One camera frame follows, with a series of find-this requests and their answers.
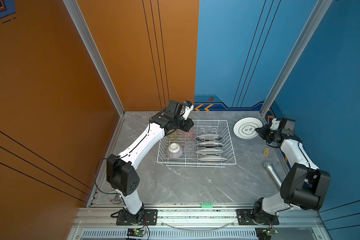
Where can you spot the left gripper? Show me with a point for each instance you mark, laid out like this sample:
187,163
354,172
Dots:
187,125

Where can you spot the pink glass cup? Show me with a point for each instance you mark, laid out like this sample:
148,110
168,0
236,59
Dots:
189,136

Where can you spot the white ribbed bowl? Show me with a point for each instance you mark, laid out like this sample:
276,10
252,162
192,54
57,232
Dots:
174,151

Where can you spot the white wire dish rack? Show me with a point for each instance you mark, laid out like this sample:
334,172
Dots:
201,127

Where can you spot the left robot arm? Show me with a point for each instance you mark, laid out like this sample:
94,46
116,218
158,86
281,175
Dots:
121,169

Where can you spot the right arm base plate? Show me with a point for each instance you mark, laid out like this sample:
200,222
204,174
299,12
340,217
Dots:
246,217

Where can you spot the white plate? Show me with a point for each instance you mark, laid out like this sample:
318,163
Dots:
213,159
210,151

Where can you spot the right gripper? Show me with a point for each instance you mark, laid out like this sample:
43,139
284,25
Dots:
261,131

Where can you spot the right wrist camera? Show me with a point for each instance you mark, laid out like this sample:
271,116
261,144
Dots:
275,124

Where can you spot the yellow glass cup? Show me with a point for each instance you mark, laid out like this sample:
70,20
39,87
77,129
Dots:
174,136

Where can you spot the small yellow wooden block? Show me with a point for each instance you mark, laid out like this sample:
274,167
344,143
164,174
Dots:
266,152

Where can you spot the clear glass cup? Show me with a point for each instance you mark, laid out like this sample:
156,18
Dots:
190,148

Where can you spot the right circuit board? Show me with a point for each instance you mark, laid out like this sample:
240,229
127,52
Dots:
264,234

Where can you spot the green rimmed plate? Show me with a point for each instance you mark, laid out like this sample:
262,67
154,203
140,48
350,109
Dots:
246,128
210,137
209,144

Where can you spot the green terminal connector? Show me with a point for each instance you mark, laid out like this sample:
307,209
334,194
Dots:
206,205

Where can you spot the circuit board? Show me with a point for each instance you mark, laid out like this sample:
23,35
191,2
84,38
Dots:
136,234
264,234

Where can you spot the aluminium front rail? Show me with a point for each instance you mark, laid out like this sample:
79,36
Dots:
193,217

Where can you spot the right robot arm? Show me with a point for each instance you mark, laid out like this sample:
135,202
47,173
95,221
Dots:
304,187

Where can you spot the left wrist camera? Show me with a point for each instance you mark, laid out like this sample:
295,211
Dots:
186,109

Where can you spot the left circuit board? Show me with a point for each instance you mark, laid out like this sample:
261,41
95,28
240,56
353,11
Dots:
136,234

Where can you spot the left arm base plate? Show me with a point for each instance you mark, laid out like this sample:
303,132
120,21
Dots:
143,217

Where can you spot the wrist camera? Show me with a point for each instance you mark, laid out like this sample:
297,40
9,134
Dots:
186,109
275,124

